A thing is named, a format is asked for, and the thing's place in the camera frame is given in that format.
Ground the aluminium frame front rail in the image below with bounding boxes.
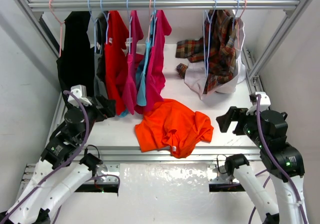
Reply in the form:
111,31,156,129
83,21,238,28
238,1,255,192
87,146,260,163

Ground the plaid flannel shirt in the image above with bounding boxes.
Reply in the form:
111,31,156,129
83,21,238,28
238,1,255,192
174,9,238,95

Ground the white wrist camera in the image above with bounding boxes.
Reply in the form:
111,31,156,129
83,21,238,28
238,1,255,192
67,85,92,107
246,92,271,115

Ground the orange t shirt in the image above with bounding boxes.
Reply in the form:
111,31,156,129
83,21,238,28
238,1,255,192
134,99,214,156

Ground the grey hanging garment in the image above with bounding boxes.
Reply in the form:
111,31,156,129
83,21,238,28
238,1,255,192
93,11,108,99

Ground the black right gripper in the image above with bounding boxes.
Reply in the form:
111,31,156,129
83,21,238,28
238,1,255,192
216,107,267,149

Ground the pink hanger far left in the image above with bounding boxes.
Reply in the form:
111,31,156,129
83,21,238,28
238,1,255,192
48,0,66,58

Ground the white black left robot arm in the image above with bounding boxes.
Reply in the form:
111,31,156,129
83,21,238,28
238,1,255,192
0,91,121,223

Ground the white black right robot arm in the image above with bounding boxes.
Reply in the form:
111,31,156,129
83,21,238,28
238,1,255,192
216,106,308,223

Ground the magenta hanging shirt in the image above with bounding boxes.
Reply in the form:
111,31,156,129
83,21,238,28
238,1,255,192
138,10,172,114
122,10,144,115

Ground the red hanging t shirt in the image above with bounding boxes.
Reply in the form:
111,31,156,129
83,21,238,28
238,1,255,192
104,11,129,115

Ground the white hanging garment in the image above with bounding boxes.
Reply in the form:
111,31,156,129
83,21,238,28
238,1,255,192
183,10,247,101

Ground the aluminium hanging rail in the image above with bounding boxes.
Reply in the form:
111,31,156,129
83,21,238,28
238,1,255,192
28,0,300,12

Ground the black hanging garment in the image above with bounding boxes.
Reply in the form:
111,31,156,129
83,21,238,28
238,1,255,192
56,12,95,97

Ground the magenta hanging shirt left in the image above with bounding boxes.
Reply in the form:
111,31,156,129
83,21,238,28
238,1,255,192
122,10,144,115

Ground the teal hanging garment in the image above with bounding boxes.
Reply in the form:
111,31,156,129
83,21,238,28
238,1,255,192
120,41,152,117

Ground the blue hanger right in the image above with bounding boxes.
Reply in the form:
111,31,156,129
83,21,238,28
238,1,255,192
232,0,240,31

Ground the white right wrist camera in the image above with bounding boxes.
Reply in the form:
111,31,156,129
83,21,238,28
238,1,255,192
246,92,271,115

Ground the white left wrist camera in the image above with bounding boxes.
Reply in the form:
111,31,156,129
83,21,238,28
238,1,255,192
67,85,92,107

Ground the magenta hanging shirt right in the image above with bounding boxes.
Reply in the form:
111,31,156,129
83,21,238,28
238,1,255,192
138,10,172,114

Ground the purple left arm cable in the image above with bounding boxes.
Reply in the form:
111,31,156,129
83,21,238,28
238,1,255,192
0,90,121,224

